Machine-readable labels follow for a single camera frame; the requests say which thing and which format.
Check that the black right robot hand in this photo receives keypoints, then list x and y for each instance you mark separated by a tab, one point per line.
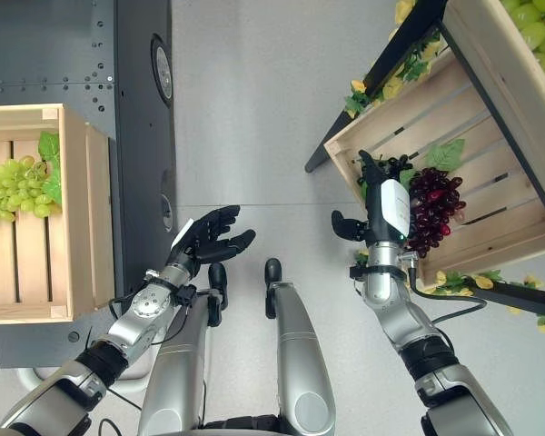
387	204

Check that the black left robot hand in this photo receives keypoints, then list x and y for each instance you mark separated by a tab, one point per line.
209	236

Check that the dark red grape bunch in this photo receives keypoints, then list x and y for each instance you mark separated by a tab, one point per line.
431	209

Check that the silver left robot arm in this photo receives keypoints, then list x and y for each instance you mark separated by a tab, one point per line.
95	349

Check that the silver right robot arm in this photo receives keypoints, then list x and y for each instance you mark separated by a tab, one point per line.
418	336

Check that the green vine leaf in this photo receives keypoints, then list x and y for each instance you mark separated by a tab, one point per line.
446	154

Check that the wooden crate with leaf garland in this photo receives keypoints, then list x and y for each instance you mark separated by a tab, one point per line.
472	191

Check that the silver left robot leg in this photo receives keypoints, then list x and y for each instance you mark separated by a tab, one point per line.
181	345

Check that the silver robot leg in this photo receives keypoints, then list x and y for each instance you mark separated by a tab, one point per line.
295	345
181	345

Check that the yellow green leaf garland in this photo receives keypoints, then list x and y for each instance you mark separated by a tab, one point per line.
390	82

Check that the black metal display stand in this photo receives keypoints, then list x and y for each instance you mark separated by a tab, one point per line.
504	136

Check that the silver right robot leg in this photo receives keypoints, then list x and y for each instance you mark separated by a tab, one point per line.
295	345

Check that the light wooden slatted crate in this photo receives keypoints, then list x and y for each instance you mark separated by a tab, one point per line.
41	254

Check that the upper wooden crate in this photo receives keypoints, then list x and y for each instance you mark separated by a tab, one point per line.
504	59

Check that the green grape bunch with leaves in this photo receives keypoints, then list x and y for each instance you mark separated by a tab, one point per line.
18	193

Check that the pile of green grapes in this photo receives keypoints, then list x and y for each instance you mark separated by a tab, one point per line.
538	32

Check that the dark grey metal cabinet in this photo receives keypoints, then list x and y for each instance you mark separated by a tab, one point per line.
72	50

